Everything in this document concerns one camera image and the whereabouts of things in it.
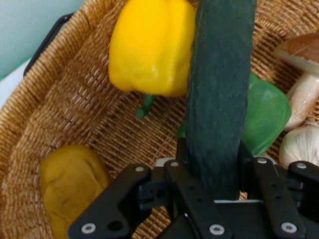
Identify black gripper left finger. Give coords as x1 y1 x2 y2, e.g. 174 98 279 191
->
67 137 233 239

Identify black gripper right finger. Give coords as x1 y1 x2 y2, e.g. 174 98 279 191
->
239 141 319 239

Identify dark green toy cucumber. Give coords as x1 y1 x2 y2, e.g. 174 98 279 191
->
183 0 257 201

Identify white toy garlic bulb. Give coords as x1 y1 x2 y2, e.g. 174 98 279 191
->
278 121 319 170

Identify green toy bell pepper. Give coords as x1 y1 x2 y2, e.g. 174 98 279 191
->
176 72 293 156

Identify yellow-brown toy potato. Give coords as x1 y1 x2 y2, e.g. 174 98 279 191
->
39 144 112 239

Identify brown cap toy mushroom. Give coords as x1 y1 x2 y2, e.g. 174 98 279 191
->
273 33 319 133

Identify woven wicker basket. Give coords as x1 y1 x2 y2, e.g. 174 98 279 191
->
0 0 319 239

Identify yellow toy bell pepper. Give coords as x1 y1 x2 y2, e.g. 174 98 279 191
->
108 0 197 120

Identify black metal handle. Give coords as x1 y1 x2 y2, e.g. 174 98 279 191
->
23 13 75 78

